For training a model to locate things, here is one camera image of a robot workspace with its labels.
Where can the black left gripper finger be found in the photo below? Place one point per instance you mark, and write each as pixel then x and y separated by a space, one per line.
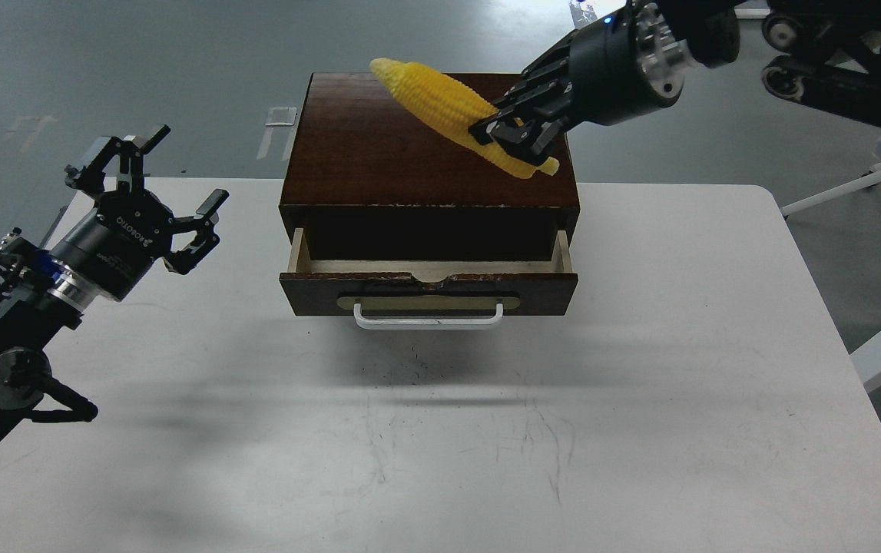
pixel 202 224
pixel 88 176

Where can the dark wooden drawer cabinet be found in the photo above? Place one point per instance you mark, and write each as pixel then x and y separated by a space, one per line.
pixel 368 181

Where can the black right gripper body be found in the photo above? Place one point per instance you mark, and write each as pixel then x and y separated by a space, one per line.
pixel 623 59

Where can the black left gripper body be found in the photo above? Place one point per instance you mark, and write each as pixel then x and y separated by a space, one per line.
pixel 117 242

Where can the yellow corn cob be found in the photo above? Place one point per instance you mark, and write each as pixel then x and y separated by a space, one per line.
pixel 450 108

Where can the wooden drawer with white handle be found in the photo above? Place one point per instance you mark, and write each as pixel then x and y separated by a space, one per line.
pixel 428 295

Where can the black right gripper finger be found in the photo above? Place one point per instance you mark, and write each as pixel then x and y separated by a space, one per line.
pixel 531 140
pixel 528 100

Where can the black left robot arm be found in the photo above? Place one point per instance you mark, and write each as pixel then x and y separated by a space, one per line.
pixel 38 298

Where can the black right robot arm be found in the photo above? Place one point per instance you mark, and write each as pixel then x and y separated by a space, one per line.
pixel 829 53

